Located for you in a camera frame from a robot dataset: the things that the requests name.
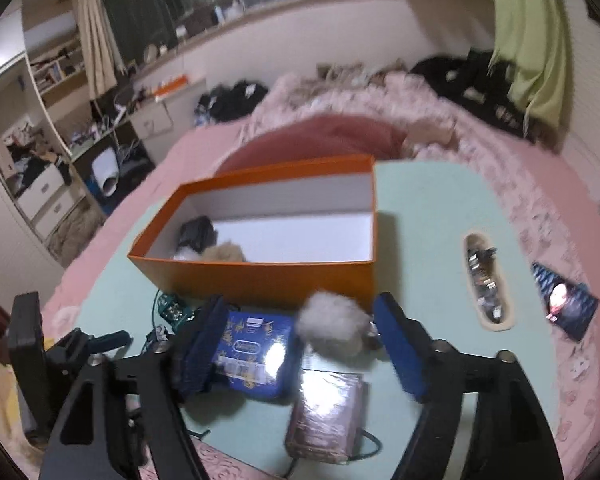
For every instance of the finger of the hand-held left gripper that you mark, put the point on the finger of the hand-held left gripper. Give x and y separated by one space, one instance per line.
110 341

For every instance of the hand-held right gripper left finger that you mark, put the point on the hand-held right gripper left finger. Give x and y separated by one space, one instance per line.
202 355

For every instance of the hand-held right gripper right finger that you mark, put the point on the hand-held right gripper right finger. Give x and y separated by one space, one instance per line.
405 360

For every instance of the dark green toy car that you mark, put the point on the dark green toy car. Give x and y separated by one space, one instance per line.
172 310

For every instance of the blue metal tin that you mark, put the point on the blue metal tin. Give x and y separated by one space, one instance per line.
260 355

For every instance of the grey fur ball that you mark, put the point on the grey fur ball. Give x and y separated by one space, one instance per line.
330 327

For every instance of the orange cardboard box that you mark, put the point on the orange cardboard box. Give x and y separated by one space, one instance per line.
260 280

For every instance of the beige fur ball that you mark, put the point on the beige fur ball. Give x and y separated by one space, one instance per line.
222 252

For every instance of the green cartoon printed desktop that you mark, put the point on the green cartoon printed desktop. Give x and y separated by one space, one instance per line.
430 210

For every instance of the black pouch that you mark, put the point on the black pouch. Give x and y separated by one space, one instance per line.
196 232

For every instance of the white drawer cabinet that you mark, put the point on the white drawer cabinet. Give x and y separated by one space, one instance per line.
45 195

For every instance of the white cylindrical appliance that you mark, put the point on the white cylindrical appliance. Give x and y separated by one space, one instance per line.
105 170

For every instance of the black photo booklet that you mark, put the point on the black photo booklet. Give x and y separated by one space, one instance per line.
570 305

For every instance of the white nightstand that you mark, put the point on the white nightstand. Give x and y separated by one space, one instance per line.
152 120

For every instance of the red pillow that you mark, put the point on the red pillow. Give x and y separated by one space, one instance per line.
320 140

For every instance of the pink floral quilt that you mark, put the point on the pink floral quilt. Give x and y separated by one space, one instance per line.
430 110

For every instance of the black white striped clothes pile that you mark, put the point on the black white striped clothes pile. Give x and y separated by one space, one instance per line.
230 100

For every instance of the small orange tray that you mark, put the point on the small orange tray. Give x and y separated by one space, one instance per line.
172 85

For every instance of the white shelf unit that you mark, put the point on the white shelf unit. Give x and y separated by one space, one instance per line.
55 75

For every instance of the beige knit cloth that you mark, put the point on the beige knit cloth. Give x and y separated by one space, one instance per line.
340 72

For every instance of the beige curtain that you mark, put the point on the beige curtain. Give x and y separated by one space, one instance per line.
95 35

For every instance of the green hanging garment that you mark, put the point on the green hanging garment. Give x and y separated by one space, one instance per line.
530 35

